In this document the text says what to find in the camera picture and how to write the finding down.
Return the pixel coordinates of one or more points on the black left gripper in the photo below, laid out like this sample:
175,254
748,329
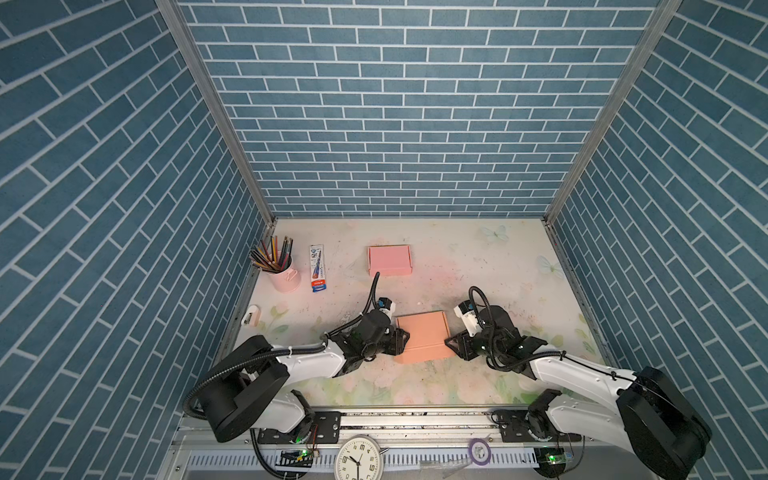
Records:
396,341

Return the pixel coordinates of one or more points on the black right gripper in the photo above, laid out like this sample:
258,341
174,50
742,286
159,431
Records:
462,345

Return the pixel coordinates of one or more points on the tan cardboard box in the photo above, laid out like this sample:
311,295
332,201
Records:
428,332

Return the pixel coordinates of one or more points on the pink cardboard box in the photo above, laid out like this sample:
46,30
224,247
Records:
390,260

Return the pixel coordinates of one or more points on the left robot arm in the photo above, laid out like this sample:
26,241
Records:
252,387

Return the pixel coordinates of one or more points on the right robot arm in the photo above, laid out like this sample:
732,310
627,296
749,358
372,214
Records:
641,412

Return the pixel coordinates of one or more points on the white blue pencil box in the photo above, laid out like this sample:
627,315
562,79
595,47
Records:
317,268

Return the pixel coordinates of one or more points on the purple tape roll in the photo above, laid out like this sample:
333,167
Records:
479,452

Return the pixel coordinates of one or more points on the pink metal pencil bucket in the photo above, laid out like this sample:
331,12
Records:
287,280

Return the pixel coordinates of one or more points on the white round object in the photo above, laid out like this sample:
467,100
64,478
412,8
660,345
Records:
251,316

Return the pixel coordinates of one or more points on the bundle of coloured pencils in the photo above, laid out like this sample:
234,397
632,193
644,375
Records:
273,255

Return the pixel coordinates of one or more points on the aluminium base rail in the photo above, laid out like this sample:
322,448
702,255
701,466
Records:
415,442

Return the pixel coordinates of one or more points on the white wall clock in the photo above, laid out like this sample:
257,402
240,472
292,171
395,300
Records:
359,458

